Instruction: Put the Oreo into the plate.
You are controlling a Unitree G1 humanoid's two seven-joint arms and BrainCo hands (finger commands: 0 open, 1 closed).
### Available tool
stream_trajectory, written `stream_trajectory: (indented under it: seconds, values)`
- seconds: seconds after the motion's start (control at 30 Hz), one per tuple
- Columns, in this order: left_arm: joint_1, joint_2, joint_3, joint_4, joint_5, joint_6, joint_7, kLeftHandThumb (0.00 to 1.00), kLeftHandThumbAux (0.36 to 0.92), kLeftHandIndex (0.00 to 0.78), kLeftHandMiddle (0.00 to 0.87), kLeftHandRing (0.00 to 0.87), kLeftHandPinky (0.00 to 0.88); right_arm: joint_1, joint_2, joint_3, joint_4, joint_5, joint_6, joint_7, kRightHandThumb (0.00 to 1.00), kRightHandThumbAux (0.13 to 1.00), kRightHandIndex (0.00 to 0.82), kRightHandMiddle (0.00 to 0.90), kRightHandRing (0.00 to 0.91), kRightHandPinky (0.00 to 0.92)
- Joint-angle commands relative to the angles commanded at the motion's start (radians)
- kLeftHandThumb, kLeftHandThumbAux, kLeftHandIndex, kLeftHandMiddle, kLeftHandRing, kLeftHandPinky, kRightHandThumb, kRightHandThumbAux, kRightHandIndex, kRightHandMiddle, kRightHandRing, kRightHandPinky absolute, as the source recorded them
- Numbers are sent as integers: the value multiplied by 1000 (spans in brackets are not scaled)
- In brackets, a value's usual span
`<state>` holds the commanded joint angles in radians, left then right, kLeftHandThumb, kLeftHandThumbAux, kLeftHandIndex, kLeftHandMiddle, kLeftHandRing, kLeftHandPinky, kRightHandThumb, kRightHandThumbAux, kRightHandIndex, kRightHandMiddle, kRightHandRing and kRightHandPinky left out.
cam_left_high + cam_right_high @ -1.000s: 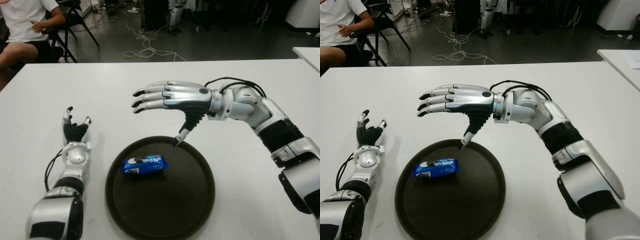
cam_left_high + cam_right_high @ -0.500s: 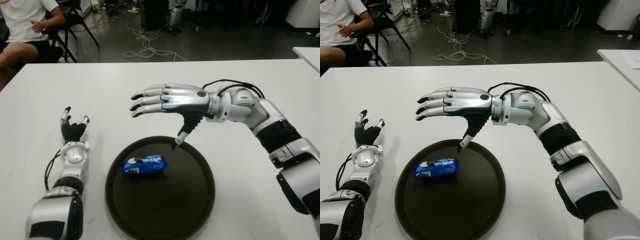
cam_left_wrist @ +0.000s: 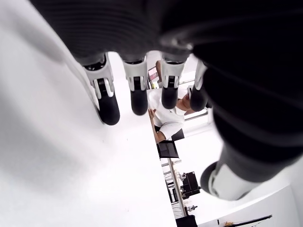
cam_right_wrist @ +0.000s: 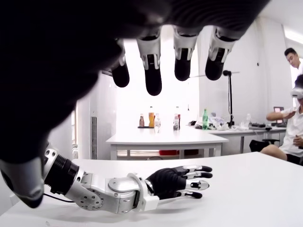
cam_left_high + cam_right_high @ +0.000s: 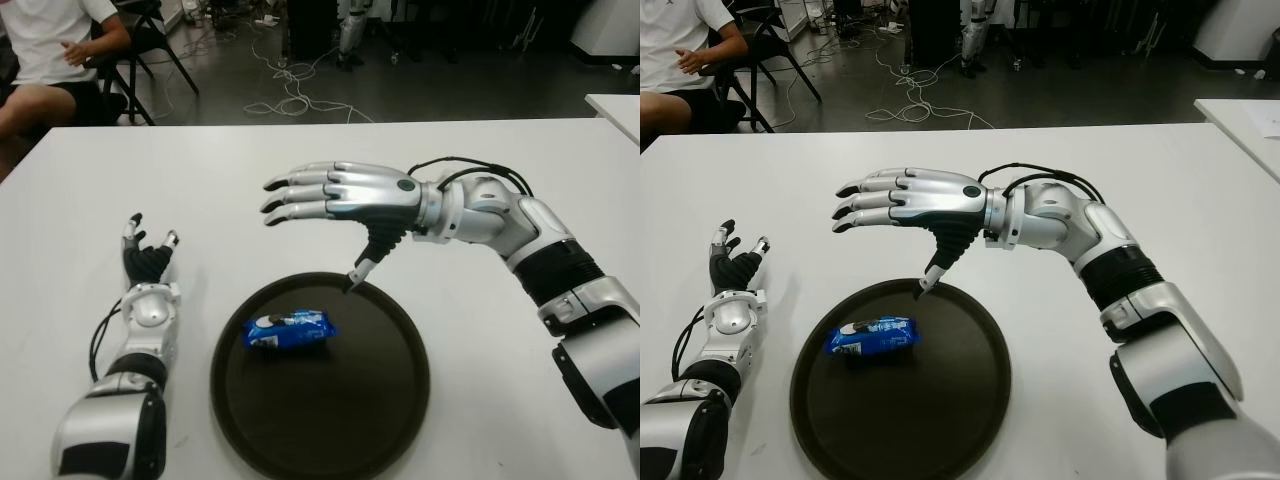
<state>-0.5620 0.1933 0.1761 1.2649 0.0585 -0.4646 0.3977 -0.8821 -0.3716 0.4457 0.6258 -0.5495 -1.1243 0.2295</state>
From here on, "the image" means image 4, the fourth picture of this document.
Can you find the orange drink bottle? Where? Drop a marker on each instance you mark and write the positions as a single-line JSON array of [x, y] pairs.
[[151, 118]]

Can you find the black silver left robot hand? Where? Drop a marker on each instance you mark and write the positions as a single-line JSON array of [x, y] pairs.
[[170, 180]]

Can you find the brown drink bottle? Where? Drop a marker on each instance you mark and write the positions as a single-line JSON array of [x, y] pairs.
[[142, 120]]

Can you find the clear plastic bag pile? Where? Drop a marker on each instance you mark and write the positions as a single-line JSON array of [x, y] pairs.
[[217, 121]]

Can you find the green plastic bottle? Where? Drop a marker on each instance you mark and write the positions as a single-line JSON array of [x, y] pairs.
[[205, 120]]

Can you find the long white work table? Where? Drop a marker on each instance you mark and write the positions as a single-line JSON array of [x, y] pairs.
[[236, 132]]

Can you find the white VR headset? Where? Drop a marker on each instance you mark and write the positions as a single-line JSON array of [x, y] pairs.
[[297, 92]]

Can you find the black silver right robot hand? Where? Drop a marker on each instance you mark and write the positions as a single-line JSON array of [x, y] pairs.
[[59, 59]]

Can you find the black folding chair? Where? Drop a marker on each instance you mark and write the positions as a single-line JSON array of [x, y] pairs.
[[258, 144]]

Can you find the small black tray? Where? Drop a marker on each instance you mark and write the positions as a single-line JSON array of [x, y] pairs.
[[146, 127]]

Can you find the standing person with black hair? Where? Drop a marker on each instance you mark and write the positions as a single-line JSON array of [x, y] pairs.
[[292, 58]]

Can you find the tablet with pink screen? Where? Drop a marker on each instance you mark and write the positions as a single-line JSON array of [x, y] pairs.
[[279, 113]]

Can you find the cola bottle with red label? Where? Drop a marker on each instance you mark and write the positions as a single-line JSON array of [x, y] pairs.
[[176, 120]]

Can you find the white table with shelf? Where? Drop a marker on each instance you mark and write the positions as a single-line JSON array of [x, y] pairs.
[[165, 138]]

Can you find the red box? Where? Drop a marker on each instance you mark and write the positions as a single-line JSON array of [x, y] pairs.
[[168, 152]]

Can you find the white radiator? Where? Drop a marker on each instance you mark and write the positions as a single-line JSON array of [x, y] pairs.
[[94, 139]]

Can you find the seated person in white shirt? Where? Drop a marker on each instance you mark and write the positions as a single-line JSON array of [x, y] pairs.
[[293, 125]]

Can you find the clear water bottle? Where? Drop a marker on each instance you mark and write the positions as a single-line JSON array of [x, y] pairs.
[[157, 124]]

